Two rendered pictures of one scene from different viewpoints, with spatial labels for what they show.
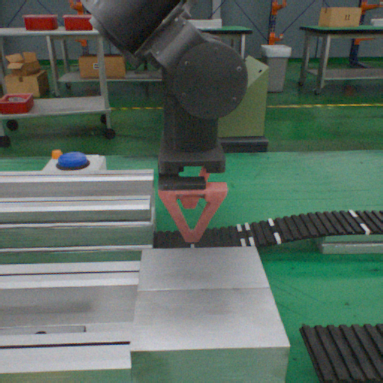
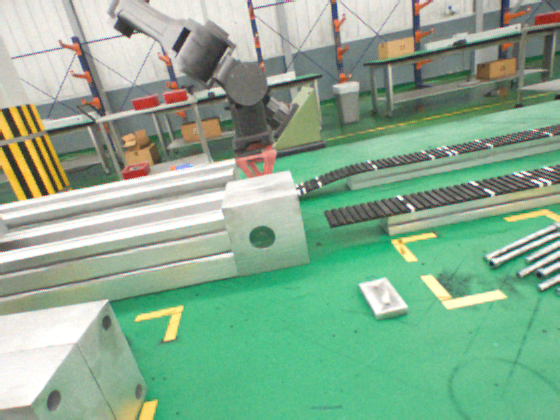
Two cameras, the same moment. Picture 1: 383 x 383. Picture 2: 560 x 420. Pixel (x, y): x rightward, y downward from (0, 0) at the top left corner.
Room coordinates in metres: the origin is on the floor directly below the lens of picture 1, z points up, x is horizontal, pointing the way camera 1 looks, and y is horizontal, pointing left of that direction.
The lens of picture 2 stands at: (-0.22, -0.05, 1.01)
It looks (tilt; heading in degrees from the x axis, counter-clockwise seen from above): 22 degrees down; 3
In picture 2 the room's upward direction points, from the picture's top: 12 degrees counter-clockwise
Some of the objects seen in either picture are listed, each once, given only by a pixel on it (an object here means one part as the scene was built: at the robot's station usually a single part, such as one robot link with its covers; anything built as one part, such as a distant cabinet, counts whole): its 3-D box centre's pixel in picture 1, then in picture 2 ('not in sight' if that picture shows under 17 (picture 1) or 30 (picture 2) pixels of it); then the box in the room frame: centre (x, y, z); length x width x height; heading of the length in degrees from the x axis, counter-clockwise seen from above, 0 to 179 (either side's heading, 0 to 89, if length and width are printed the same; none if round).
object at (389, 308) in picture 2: not in sight; (381, 297); (0.06, -0.12, 0.78); 0.05 x 0.03 x 0.01; 5
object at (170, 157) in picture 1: (191, 126); (249, 121); (0.39, 0.00, 0.93); 0.10 x 0.07 x 0.07; 2
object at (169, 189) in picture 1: (191, 197); (258, 165); (0.37, 0.00, 0.86); 0.07 x 0.07 x 0.09; 2
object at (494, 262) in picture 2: not in sight; (528, 247); (0.11, -0.29, 0.78); 0.11 x 0.01 x 0.01; 112
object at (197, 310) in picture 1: (201, 328); (265, 217); (0.22, -0.01, 0.83); 0.12 x 0.09 x 0.10; 2
